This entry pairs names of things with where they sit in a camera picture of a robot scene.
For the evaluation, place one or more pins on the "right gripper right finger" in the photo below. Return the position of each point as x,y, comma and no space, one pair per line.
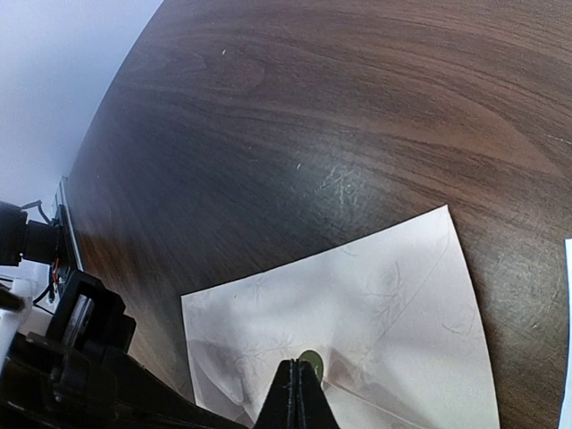
312,409

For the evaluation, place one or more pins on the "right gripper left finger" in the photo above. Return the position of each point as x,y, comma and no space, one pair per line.
279,408

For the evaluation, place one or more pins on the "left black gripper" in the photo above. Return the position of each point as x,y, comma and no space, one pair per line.
58,379

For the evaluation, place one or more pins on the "round green seal sticker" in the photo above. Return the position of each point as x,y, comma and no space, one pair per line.
315,360

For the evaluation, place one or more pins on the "cream envelope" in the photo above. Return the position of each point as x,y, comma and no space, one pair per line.
393,316

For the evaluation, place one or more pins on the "sticker strip with seals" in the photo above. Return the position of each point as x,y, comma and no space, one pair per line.
565,415

